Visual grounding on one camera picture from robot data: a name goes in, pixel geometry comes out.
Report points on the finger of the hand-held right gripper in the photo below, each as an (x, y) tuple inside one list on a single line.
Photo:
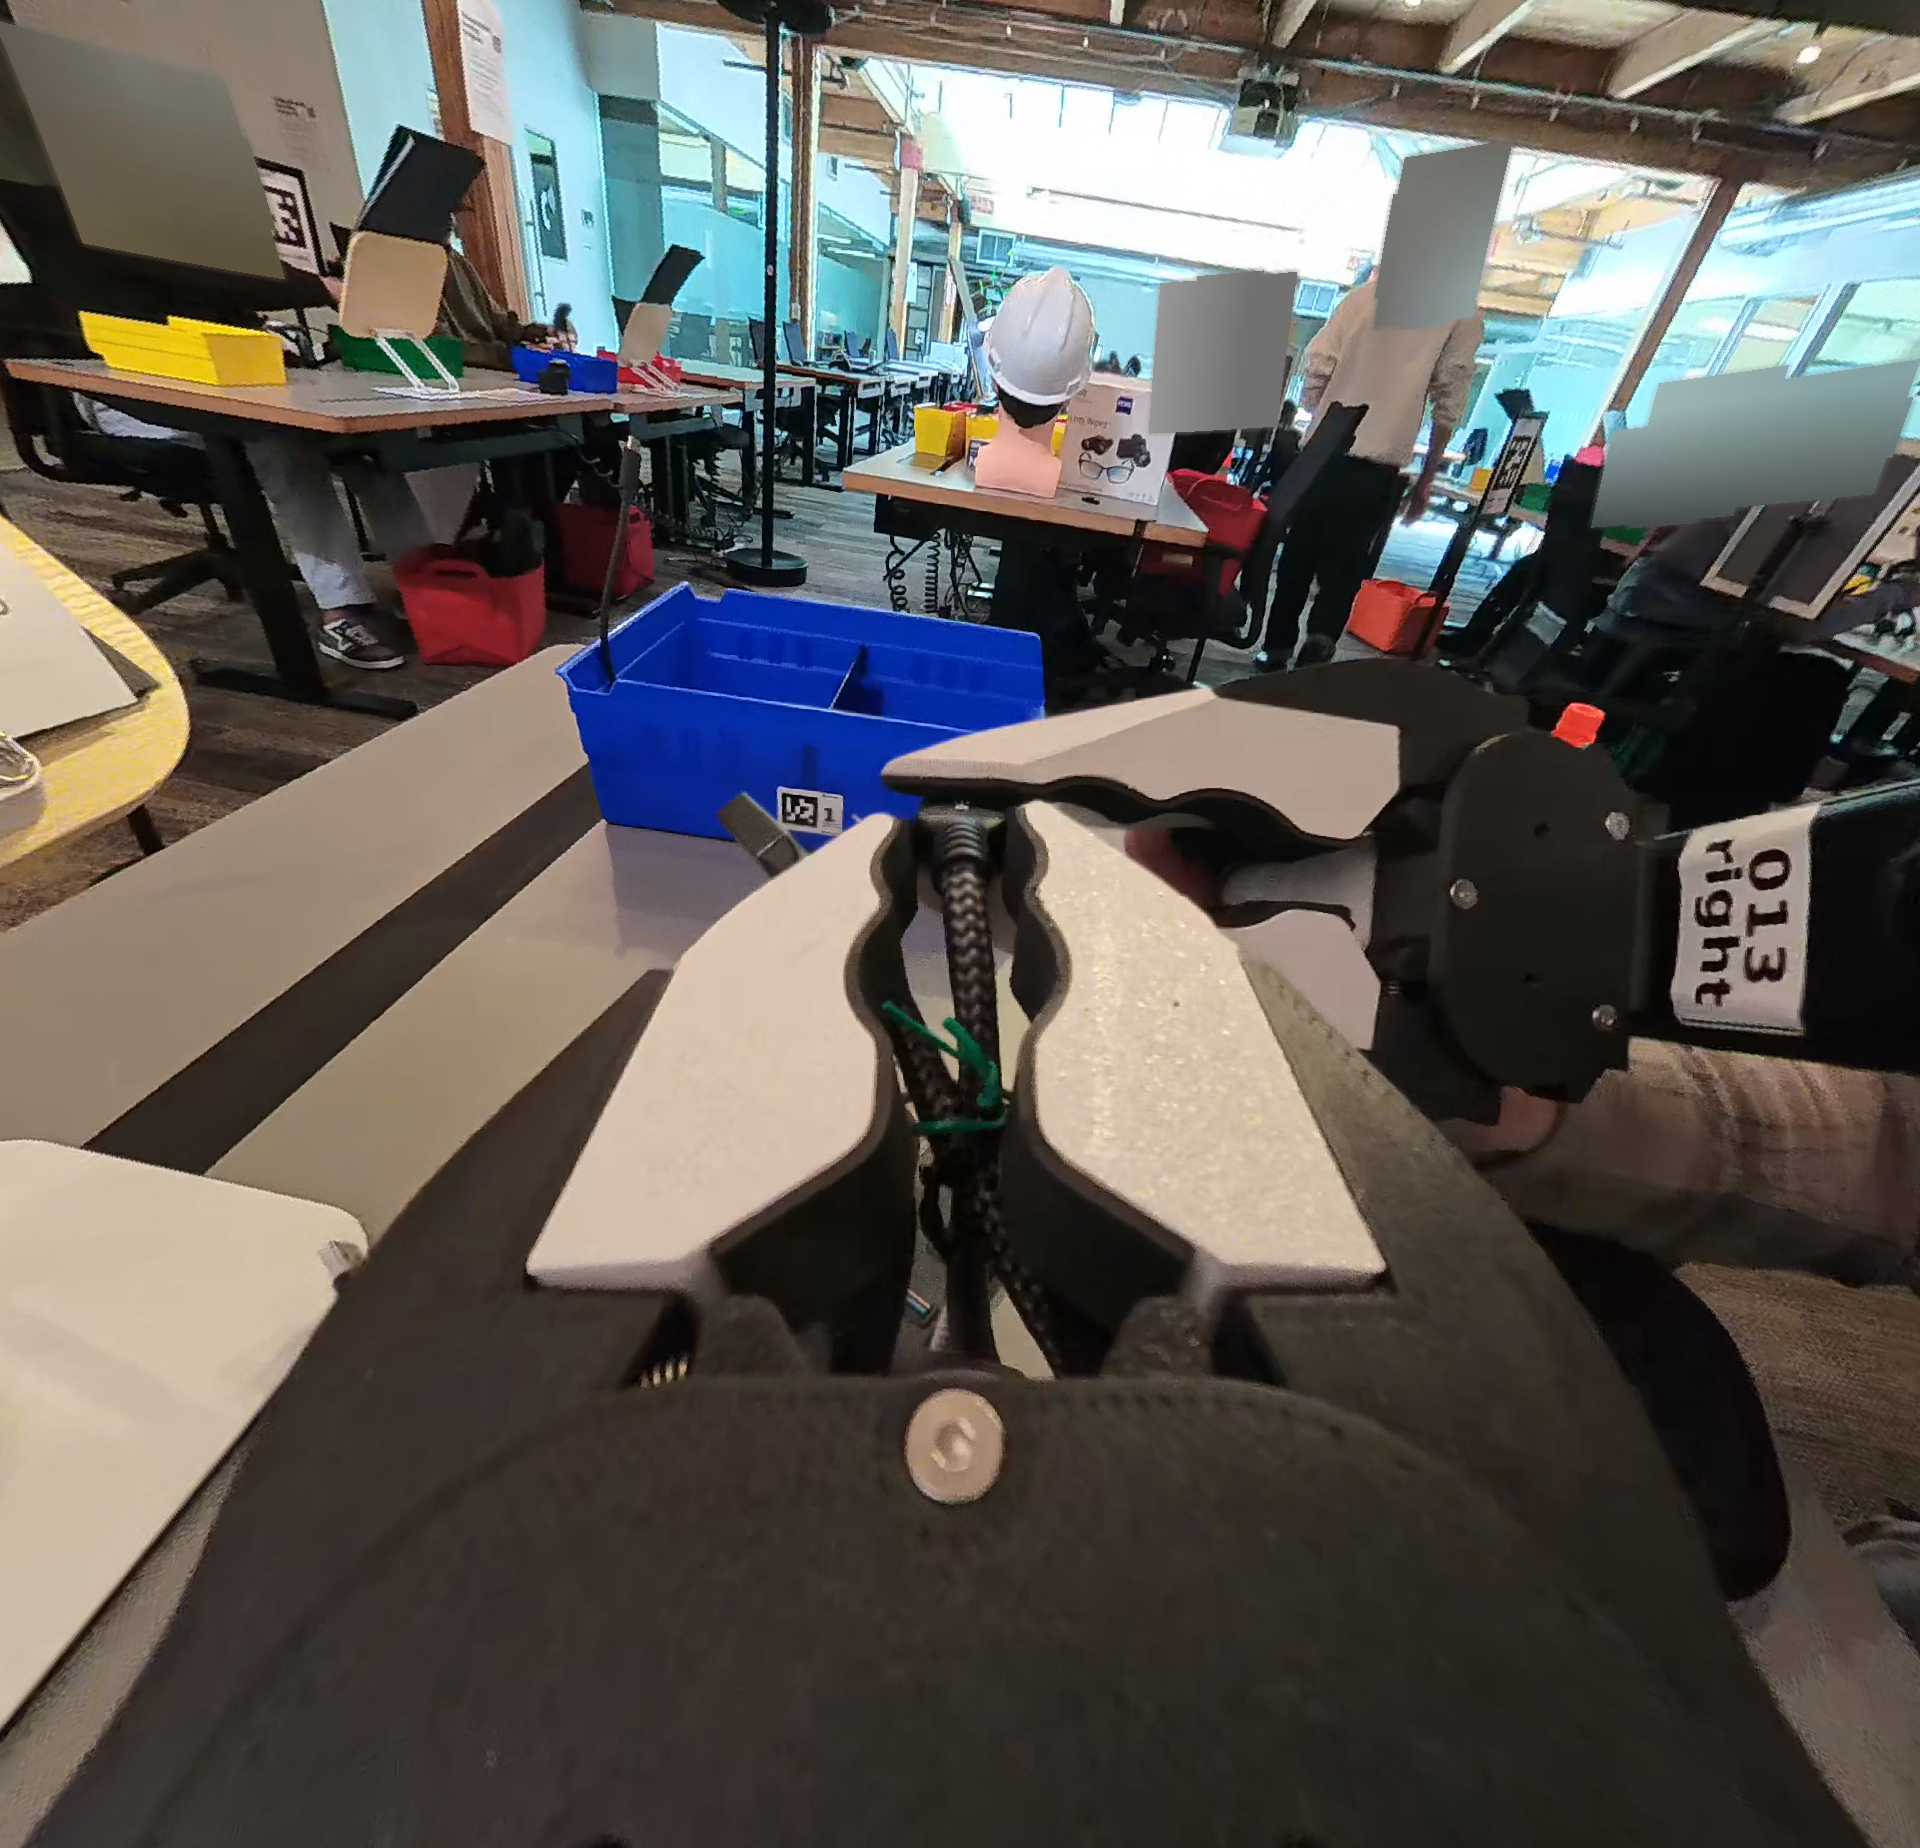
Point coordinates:
[(1320, 934), (1171, 763)]

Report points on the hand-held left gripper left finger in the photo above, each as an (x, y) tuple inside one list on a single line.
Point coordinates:
[(735, 1083)]

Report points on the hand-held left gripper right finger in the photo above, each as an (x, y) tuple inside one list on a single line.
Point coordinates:
[(1185, 1083)]

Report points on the orange traffic cone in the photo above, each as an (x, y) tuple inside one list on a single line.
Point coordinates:
[(1579, 724)]

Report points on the green twist tie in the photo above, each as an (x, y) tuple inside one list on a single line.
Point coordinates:
[(960, 1075)]

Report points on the orange plastic bin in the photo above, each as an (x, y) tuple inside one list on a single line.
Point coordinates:
[(1389, 613)]

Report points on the white printed box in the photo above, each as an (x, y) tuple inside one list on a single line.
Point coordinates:
[(1110, 444)]

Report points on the mannequin head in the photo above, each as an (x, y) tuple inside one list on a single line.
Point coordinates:
[(1020, 455)]

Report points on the wooden work desk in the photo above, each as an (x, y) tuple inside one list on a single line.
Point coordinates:
[(915, 482), (360, 403)]

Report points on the blue plastic bin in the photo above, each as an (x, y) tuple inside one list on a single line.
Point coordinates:
[(781, 679)]

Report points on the white hard hat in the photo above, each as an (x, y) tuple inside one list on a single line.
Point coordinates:
[(1042, 334)]

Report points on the black foam wrist rest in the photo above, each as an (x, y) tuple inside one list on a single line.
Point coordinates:
[(1681, 1398)]

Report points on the red plastic bin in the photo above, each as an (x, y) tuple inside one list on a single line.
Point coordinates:
[(473, 604), (600, 542)]

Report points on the white document stand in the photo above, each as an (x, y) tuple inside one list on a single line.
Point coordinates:
[(120, 1368)]

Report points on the printed instruction sheet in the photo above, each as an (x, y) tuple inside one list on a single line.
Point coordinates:
[(45, 649)]

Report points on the yellow plastic bin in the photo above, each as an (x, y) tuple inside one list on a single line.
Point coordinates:
[(180, 349)]

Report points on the black white marker sign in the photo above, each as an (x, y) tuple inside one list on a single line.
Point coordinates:
[(286, 215)]

